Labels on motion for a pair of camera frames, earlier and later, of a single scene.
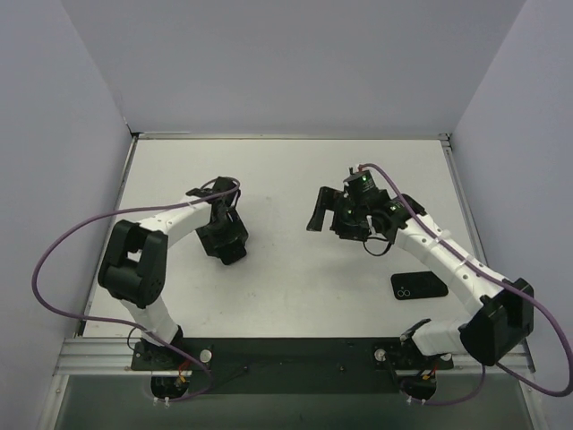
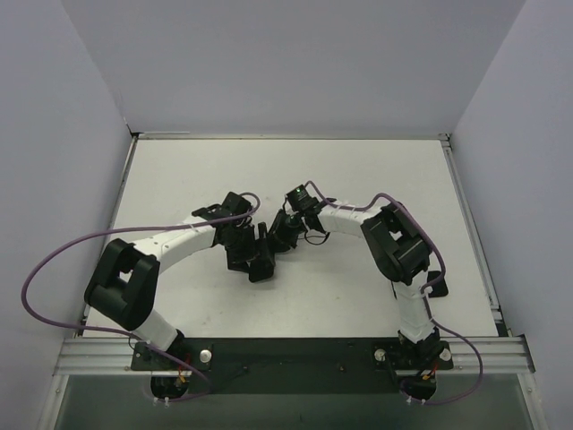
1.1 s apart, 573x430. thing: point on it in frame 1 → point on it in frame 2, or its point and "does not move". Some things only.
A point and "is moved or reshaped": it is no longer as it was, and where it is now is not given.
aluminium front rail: [98, 356] does not move
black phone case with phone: [230, 253] is moved or reshaped
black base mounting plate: [347, 365] does not move
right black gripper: [334, 215] → [283, 229]
